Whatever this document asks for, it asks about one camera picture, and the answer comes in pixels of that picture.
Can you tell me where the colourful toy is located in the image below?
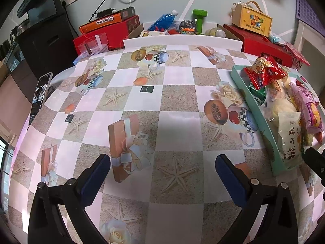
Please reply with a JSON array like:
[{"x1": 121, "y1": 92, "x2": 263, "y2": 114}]
[{"x1": 179, "y1": 20, "x2": 197, "y2": 34}]

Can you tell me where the dark flat box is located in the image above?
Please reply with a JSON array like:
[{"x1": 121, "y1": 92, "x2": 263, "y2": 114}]
[{"x1": 119, "y1": 7, "x2": 135, "y2": 21}]

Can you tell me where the brown wooden cabinet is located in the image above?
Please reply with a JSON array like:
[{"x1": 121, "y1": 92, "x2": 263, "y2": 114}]
[{"x1": 0, "y1": 63, "x2": 38, "y2": 138}]

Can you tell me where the orange box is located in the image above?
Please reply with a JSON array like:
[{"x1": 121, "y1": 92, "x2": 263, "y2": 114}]
[{"x1": 79, "y1": 13, "x2": 122, "y2": 34}]

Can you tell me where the cardboard box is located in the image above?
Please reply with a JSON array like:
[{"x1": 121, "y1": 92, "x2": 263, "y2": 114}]
[{"x1": 124, "y1": 22, "x2": 243, "y2": 49}]

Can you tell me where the round pastry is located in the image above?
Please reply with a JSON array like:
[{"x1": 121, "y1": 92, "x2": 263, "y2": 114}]
[{"x1": 263, "y1": 91, "x2": 297, "y2": 122}]

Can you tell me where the green snack packet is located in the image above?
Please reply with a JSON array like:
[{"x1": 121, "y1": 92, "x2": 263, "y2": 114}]
[{"x1": 247, "y1": 80, "x2": 268, "y2": 105}]

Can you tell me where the red patterned tin box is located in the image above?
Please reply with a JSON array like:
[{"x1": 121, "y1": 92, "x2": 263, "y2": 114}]
[{"x1": 283, "y1": 42, "x2": 311, "y2": 71}]

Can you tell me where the white foam board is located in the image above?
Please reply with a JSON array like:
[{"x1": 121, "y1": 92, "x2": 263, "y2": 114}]
[{"x1": 122, "y1": 34, "x2": 243, "y2": 51}]

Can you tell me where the green dumbbell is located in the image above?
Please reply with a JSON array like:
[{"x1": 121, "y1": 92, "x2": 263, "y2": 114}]
[{"x1": 192, "y1": 9, "x2": 209, "y2": 35}]

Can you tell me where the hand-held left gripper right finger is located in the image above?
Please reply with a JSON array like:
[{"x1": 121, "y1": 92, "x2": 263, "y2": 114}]
[{"x1": 215, "y1": 154, "x2": 299, "y2": 244}]

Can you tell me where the clear plastic box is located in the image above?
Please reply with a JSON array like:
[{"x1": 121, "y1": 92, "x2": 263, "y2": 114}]
[{"x1": 77, "y1": 33, "x2": 109, "y2": 56}]

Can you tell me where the red white snack packet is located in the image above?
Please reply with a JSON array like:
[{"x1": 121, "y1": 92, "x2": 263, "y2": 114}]
[{"x1": 244, "y1": 55, "x2": 288, "y2": 90}]

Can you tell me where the yellow gift box with handle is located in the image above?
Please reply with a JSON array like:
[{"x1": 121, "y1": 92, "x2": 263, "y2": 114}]
[{"x1": 230, "y1": 1, "x2": 273, "y2": 37}]

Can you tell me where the blue bead bottle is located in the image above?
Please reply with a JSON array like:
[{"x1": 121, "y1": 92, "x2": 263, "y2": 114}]
[{"x1": 147, "y1": 9, "x2": 179, "y2": 32}]

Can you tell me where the white black-lettered snack packet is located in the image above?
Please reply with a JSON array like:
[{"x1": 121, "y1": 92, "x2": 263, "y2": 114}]
[{"x1": 277, "y1": 111, "x2": 305, "y2": 167}]

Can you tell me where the black cabinet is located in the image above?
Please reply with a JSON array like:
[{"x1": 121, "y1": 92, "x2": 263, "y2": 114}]
[{"x1": 15, "y1": 13, "x2": 79, "y2": 82}]

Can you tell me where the plain red box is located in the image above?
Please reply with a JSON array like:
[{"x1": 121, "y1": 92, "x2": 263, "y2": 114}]
[{"x1": 73, "y1": 22, "x2": 129, "y2": 55}]

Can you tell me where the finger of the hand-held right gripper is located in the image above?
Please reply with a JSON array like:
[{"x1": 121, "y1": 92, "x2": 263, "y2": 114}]
[{"x1": 303, "y1": 146, "x2": 325, "y2": 181}]

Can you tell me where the large red gift box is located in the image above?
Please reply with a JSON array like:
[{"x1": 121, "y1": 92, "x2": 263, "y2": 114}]
[{"x1": 223, "y1": 24, "x2": 294, "y2": 68}]

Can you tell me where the pink snack packet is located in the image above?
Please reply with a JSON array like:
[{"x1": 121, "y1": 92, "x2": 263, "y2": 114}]
[{"x1": 288, "y1": 83, "x2": 324, "y2": 143}]

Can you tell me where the clear tape roll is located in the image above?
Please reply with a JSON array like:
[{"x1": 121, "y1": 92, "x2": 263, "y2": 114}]
[{"x1": 206, "y1": 28, "x2": 226, "y2": 38}]

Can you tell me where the blue tissue pack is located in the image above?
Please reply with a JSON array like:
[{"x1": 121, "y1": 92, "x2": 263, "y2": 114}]
[{"x1": 269, "y1": 34, "x2": 287, "y2": 47}]

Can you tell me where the teal white tray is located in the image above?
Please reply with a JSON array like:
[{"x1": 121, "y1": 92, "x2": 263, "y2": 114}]
[{"x1": 231, "y1": 65, "x2": 325, "y2": 177}]

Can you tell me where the white shelf unit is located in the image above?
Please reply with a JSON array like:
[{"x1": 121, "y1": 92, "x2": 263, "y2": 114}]
[{"x1": 295, "y1": 20, "x2": 325, "y2": 64}]

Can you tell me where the purple plastic basket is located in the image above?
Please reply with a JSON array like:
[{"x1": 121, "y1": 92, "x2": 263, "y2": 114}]
[{"x1": 296, "y1": 0, "x2": 325, "y2": 31}]

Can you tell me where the black cable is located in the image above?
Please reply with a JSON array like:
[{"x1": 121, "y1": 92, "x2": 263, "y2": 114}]
[{"x1": 89, "y1": 0, "x2": 143, "y2": 22}]

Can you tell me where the smartphone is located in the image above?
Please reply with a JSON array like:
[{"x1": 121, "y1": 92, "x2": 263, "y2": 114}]
[{"x1": 28, "y1": 72, "x2": 53, "y2": 125}]

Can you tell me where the maroon patterned box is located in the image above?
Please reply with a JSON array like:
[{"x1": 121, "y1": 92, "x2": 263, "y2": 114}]
[{"x1": 126, "y1": 15, "x2": 141, "y2": 35}]

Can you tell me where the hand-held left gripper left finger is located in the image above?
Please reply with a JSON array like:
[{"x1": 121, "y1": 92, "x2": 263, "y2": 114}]
[{"x1": 28, "y1": 153, "x2": 111, "y2": 244}]

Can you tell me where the steel kettle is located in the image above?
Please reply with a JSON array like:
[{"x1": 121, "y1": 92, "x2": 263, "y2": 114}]
[{"x1": 10, "y1": 22, "x2": 28, "y2": 40}]

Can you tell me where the yellow card packet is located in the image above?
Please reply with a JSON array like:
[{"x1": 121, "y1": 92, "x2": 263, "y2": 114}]
[{"x1": 139, "y1": 30, "x2": 165, "y2": 38}]

